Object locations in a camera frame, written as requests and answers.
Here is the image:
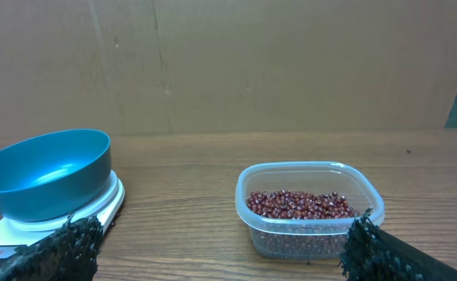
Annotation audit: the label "white digital kitchen scale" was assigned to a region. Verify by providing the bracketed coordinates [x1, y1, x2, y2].
[0, 172, 125, 262]

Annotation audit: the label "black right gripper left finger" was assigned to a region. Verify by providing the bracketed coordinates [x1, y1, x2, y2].
[0, 215, 104, 281]

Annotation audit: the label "clear plastic food container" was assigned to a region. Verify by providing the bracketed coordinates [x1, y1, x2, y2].
[236, 162, 384, 260]

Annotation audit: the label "blue plastic bowl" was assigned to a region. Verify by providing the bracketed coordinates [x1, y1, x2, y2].
[0, 129, 112, 222]

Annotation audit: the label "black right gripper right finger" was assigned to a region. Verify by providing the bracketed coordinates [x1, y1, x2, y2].
[338, 208, 457, 281]

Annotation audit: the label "red adzuki beans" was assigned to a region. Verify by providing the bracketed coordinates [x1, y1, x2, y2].
[246, 190, 360, 219]

